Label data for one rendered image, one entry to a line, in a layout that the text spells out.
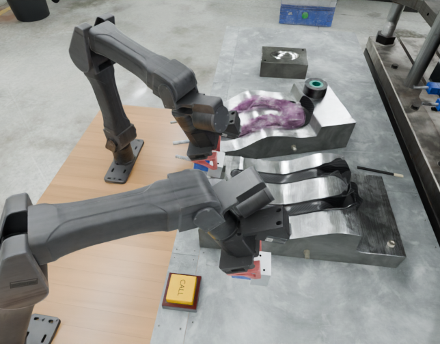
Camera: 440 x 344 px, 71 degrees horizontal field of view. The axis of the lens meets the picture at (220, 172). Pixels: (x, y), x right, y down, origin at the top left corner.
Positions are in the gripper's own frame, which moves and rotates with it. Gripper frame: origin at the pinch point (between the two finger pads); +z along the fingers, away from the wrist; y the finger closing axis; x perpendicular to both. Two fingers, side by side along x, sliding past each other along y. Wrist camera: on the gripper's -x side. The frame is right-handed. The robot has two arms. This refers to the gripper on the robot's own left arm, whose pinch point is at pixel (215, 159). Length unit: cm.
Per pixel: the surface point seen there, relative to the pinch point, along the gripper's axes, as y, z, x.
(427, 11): 91, 32, -71
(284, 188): -3.3, 11.8, -16.2
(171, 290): -33.3, 4.0, 7.2
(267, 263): -28.1, 0.1, -15.7
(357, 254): -19.1, 19.8, -32.7
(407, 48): 104, 58, -68
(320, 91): 37.0, 16.1, -26.8
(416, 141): 32, 44, -57
